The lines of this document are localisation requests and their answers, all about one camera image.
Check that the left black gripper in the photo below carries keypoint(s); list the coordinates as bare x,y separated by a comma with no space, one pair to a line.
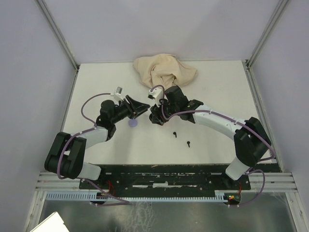
139,107

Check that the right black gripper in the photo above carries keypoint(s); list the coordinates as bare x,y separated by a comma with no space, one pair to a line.
157,111

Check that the purple charging case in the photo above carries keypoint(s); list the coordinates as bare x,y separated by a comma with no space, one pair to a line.
132,123

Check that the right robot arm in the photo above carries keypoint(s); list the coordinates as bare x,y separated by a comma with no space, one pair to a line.
250,139

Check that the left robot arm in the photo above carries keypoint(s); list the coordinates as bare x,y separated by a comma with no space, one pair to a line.
66,155

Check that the beige crumpled cloth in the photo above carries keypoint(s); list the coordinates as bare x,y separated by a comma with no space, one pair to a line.
165,70

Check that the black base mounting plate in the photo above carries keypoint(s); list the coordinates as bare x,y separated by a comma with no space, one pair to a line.
193,180

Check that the white paper sheet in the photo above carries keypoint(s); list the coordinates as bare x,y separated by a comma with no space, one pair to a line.
53,223

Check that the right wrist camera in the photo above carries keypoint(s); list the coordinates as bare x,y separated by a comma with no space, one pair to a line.
156,94

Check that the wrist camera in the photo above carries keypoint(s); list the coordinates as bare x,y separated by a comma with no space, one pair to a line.
117,95
156,94

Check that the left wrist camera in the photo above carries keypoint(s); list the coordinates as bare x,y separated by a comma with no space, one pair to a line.
117,95

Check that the blue cable duct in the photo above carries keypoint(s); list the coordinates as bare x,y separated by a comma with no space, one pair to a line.
95,197

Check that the left aluminium frame post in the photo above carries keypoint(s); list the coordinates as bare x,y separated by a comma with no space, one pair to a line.
57,32

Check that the aluminium frame post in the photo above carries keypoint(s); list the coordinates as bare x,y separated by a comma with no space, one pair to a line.
57,32
270,26

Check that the right aluminium frame post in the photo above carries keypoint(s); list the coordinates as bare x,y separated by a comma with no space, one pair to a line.
270,26

